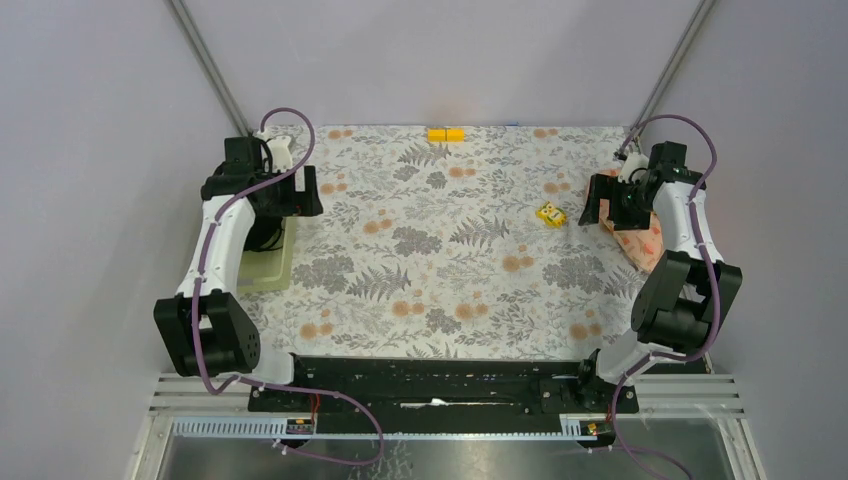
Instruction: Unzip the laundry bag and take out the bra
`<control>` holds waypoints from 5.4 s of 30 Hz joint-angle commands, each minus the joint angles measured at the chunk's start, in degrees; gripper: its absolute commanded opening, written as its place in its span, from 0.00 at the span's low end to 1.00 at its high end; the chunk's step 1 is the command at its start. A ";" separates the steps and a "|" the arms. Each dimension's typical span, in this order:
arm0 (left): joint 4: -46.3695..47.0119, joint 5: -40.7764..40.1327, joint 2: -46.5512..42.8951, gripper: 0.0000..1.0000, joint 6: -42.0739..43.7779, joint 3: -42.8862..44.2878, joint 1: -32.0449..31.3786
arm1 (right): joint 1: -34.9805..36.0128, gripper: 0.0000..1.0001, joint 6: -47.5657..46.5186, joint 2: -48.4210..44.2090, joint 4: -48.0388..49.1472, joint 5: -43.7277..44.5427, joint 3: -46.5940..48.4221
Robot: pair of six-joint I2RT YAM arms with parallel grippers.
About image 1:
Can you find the floral tablecloth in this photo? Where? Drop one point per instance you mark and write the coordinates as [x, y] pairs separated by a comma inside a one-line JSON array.
[[434, 249]]

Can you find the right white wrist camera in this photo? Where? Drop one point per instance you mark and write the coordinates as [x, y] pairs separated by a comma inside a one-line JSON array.
[[633, 168]]

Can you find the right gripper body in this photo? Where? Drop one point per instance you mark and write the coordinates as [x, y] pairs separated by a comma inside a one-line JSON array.
[[631, 209]]

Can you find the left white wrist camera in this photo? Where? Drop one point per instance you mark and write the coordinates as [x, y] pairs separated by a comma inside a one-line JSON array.
[[276, 155]]

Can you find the yellow owl toy block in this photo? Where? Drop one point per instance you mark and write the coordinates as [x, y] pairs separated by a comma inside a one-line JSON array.
[[551, 215]]

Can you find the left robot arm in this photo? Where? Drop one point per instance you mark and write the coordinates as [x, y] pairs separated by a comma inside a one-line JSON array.
[[245, 204]]

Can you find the yellow block right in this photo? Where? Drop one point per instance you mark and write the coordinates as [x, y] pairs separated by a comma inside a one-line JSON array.
[[454, 135]]

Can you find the yellow block left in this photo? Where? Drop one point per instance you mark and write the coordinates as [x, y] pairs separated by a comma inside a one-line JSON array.
[[436, 135]]

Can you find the pale green plastic basket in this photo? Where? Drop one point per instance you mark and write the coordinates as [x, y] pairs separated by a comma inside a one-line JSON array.
[[266, 263]]

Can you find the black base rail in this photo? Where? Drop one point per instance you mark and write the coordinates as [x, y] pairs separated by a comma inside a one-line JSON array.
[[440, 396]]

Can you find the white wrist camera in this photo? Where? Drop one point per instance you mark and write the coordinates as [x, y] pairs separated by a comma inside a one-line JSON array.
[[276, 155], [633, 168]]

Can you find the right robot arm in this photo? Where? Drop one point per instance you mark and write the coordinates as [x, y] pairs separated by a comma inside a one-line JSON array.
[[680, 308]]

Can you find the pink floral mesh laundry bag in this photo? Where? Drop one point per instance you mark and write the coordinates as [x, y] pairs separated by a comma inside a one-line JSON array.
[[642, 247]]

